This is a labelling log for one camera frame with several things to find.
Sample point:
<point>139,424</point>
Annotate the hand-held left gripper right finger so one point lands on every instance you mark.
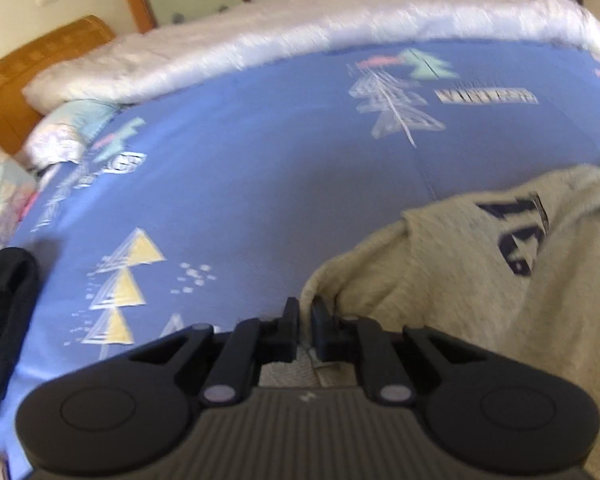
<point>324,332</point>

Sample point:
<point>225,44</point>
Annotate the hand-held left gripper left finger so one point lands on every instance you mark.
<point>290,332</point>

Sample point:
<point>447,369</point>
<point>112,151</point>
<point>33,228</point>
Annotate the light pants with navy print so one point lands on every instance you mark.
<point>455,285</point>

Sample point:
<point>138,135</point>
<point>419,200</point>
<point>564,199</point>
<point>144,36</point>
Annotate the blue printed bed sheet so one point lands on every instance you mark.
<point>255,185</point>

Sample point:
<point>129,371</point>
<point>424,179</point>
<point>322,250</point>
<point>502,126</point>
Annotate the black cloth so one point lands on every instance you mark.
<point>5,320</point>

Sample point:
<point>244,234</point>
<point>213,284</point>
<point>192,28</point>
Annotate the small floral pillow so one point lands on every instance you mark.
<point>67,127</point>

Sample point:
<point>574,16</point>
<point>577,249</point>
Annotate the white quilt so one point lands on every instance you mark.
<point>305,25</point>

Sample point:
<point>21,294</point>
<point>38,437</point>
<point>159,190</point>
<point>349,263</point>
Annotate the large floral pillow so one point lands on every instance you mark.
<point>2,195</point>

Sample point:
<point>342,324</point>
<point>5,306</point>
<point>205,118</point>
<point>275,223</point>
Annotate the wooden headboard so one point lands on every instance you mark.
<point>35,75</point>

